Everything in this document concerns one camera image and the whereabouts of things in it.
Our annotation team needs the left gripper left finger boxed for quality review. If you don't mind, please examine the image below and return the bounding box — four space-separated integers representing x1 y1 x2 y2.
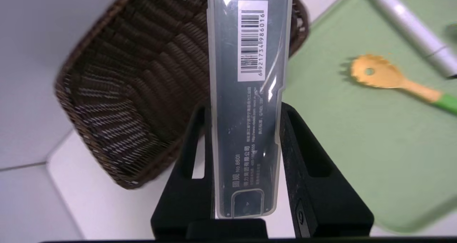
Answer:
151 105 215 239

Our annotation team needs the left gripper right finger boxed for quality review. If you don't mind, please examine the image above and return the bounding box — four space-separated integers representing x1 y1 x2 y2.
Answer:
280 102 374 238

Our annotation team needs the grey plastic case with barcode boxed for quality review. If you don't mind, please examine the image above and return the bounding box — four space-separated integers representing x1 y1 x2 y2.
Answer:
207 0 293 219

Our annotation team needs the wooden spork with green handle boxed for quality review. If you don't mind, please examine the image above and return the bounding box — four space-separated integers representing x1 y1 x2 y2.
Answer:
350 54 457 115

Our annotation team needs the white marker pen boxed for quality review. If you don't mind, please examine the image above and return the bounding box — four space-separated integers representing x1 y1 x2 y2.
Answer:
362 0 457 80

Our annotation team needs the dark brown wicker basket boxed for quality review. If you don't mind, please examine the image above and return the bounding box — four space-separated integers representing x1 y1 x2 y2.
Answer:
54 0 310 190

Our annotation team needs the light green plastic tray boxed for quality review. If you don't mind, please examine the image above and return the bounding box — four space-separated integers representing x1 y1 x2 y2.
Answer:
282 0 457 233

